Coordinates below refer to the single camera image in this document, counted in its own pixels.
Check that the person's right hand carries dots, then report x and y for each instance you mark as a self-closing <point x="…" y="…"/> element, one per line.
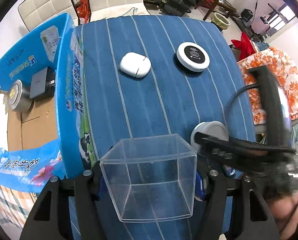
<point x="285" y="213"/>

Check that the blue striped cloth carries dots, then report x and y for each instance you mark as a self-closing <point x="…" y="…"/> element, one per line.
<point x="167" y="100"/>

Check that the wire clothes hangers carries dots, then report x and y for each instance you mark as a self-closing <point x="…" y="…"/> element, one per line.
<point x="134" y="11"/>

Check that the blue milk carton box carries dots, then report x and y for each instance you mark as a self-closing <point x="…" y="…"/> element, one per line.
<point x="59" y="136"/>

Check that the white oval earbud case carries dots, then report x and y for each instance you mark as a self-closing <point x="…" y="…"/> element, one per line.
<point x="135" y="65"/>

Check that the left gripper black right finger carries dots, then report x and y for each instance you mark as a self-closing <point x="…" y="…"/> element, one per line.
<point x="234" y="209"/>

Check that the red cloth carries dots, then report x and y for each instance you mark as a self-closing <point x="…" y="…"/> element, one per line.
<point x="244" y="45"/>

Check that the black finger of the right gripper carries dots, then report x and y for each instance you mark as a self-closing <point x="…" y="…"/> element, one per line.
<point x="211" y="144"/>
<point x="275" y="104"/>

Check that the green waste basket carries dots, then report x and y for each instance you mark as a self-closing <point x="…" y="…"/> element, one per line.
<point x="220" y="21"/>

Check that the grey square box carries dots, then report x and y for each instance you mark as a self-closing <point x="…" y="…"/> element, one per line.
<point x="43" y="84"/>

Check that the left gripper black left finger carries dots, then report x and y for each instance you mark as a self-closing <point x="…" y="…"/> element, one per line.
<point x="50" y="215"/>

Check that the white round black-top tin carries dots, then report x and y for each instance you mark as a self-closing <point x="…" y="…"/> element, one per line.
<point x="192" y="56"/>

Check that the white round jar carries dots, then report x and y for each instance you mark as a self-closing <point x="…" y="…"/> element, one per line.
<point x="212" y="128"/>

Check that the clear plastic cube box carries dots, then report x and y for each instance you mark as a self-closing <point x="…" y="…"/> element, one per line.
<point x="151" y="179"/>

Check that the plaid orange blue cloth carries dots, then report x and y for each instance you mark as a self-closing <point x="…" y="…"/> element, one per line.
<point x="15" y="207"/>

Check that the silver round tin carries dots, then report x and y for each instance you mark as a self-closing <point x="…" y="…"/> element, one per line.
<point x="19" y="97"/>

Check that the white padded chair left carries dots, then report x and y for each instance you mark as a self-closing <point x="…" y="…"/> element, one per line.
<point x="36" y="12"/>

